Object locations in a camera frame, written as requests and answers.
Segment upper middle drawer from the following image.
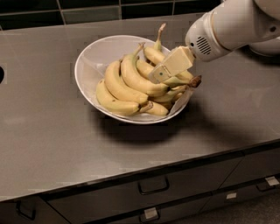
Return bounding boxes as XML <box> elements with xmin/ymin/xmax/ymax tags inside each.
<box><xmin>49</xmin><ymin>157</ymin><xmax>241</xmax><ymax>224</ymax></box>

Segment long curved middle banana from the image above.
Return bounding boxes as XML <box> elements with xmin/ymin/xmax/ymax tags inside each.
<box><xmin>121</xmin><ymin>43</ymin><xmax>169</xmax><ymax>97</ymax></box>

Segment left cabinet drawer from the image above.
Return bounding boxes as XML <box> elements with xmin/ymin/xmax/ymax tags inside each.
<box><xmin>0</xmin><ymin>196</ymin><xmax>69</xmax><ymax>224</ymax></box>

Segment white label lower drawer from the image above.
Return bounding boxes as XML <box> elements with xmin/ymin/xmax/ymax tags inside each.
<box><xmin>144</xmin><ymin>207</ymin><xmax>158</xmax><ymax>220</ymax></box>

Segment black drawer handle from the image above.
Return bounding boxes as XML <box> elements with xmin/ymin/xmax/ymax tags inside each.
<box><xmin>16</xmin><ymin>200</ymin><xmax>37</xmax><ymax>221</ymax></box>
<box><xmin>137</xmin><ymin>177</ymin><xmax>170</xmax><ymax>195</ymax></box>

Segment rear upright banana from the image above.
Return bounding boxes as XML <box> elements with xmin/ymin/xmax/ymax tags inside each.
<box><xmin>154</xmin><ymin>23</ymin><xmax>166</xmax><ymax>51</ymax></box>

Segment right upper drawer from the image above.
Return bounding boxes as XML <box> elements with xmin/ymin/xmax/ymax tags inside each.
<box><xmin>220</xmin><ymin>148</ymin><xmax>280</xmax><ymax>188</ymax></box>

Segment white label drawer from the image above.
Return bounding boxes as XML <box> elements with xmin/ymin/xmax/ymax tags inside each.
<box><xmin>265</xmin><ymin>176</ymin><xmax>280</xmax><ymax>186</ymax></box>
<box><xmin>144</xmin><ymin>207</ymin><xmax>158</xmax><ymax>220</ymax></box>

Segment small white label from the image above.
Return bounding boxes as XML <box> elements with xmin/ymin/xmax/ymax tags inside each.
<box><xmin>226</xmin><ymin>192</ymin><xmax>237</xmax><ymax>200</ymax></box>

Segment white label right drawer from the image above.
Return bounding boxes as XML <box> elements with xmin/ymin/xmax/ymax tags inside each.
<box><xmin>265</xmin><ymin>176</ymin><xmax>280</xmax><ymax>186</ymax></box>

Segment partly hidden right banana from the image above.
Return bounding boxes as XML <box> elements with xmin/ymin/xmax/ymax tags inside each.
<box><xmin>150</xmin><ymin>85</ymin><xmax>187</xmax><ymax>102</ymax></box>

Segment lower middle drawer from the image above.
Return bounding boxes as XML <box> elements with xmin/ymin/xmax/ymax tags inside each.
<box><xmin>95</xmin><ymin>196</ymin><xmax>210</xmax><ymax>224</ymax></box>

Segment large white bowl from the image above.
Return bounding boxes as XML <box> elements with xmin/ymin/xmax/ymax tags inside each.
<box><xmin>73</xmin><ymin>34</ymin><xmax>194</xmax><ymax>125</ymax></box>

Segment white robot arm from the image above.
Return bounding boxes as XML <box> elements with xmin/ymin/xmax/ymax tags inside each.
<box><xmin>149</xmin><ymin>0</ymin><xmax>280</xmax><ymax>84</ymax></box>

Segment small front right banana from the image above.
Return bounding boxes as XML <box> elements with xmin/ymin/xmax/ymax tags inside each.
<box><xmin>147</xmin><ymin>101</ymin><xmax>169</xmax><ymax>116</ymax></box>

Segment black left drawer handle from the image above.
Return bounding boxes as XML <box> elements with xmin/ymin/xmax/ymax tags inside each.
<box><xmin>16</xmin><ymin>200</ymin><xmax>37</xmax><ymax>221</ymax></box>

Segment wide curved yellow banana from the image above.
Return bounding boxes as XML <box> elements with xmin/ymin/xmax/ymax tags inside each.
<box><xmin>105</xmin><ymin>60</ymin><xmax>148</xmax><ymax>104</ymax></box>

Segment right lower drawer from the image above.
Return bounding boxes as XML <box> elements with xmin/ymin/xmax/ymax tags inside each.
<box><xmin>201</xmin><ymin>178</ymin><xmax>280</xmax><ymax>212</ymax></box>

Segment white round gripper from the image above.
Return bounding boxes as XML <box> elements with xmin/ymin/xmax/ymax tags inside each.
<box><xmin>148</xmin><ymin>11</ymin><xmax>230</xmax><ymax>84</ymax></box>

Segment black drawer handle middle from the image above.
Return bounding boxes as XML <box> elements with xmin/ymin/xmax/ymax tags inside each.
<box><xmin>137</xmin><ymin>177</ymin><xmax>170</xmax><ymax>195</ymax></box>

